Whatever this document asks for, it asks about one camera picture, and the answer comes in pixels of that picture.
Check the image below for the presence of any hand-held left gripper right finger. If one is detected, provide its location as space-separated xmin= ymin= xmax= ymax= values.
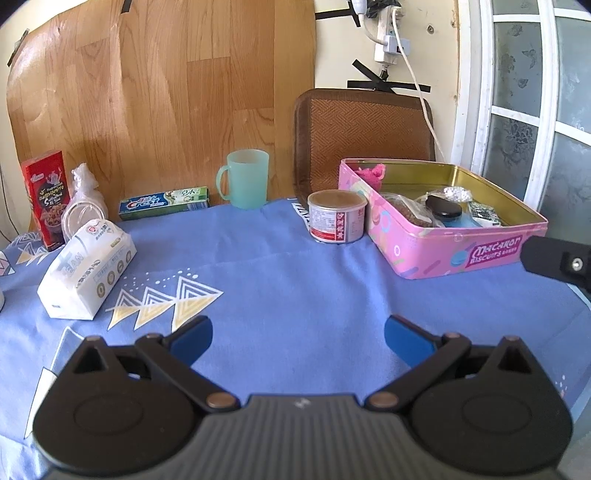
xmin=365 ymin=315 xmax=550 ymax=414

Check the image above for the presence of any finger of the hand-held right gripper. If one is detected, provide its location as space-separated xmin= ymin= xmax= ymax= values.
xmin=521 ymin=235 xmax=591 ymax=301

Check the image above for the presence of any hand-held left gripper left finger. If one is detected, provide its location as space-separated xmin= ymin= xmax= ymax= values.
xmin=55 ymin=316 xmax=241 ymax=414

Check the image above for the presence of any pink biscuit tin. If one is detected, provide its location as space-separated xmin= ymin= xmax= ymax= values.
xmin=338 ymin=158 xmax=549 ymax=280

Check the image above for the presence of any pink fluffy toy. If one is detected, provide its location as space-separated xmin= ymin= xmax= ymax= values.
xmin=355 ymin=162 xmax=386 ymax=189

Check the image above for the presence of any green printed snack packet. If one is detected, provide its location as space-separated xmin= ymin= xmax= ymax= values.
xmin=468 ymin=200 xmax=503 ymax=227

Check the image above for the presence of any blue patterned tablecloth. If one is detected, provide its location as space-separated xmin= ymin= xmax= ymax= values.
xmin=0 ymin=196 xmax=591 ymax=480

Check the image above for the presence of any silver foil ball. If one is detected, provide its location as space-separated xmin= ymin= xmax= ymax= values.
xmin=427 ymin=187 xmax=472 ymax=203

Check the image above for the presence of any black oval lid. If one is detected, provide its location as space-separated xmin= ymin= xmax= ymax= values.
xmin=426 ymin=195 xmax=462 ymax=217

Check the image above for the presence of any white tissue pack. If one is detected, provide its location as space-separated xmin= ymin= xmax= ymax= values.
xmin=37 ymin=219 xmax=138 ymax=320

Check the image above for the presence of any clear wrapped bread packet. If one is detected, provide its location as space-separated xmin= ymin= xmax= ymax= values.
xmin=381 ymin=193 xmax=437 ymax=228

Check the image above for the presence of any round food can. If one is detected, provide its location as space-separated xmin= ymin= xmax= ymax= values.
xmin=307 ymin=190 xmax=369 ymax=244

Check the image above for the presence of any green toothpaste box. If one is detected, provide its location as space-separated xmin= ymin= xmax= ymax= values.
xmin=119 ymin=186 xmax=210 ymax=220

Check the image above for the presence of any light green plastic mug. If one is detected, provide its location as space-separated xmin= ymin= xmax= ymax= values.
xmin=216 ymin=149 xmax=270 ymax=210

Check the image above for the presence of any clear bag of plastic containers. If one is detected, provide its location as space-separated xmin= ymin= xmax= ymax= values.
xmin=61 ymin=162 xmax=109 ymax=243

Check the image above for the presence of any white framed frosted window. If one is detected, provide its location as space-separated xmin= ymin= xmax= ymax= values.
xmin=455 ymin=0 xmax=591 ymax=217

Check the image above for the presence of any red snack box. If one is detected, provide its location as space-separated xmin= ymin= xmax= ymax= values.
xmin=21 ymin=149 xmax=70 ymax=252

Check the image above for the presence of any long black tape strip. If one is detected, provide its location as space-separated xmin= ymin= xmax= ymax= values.
xmin=347 ymin=80 xmax=432 ymax=93

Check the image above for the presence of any short diagonal black tape strip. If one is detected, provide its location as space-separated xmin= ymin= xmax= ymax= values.
xmin=353 ymin=59 xmax=393 ymax=86

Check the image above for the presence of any white power strip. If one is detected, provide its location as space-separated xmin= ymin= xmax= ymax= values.
xmin=373 ymin=4 xmax=411 ymax=63

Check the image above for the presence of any white power cable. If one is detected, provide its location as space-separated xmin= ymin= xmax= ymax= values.
xmin=390 ymin=7 xmax=446 ymax=163

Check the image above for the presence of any wood grain wall sheet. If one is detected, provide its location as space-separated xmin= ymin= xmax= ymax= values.
xmin=6 ymin=0 xmax=317 ymax=234

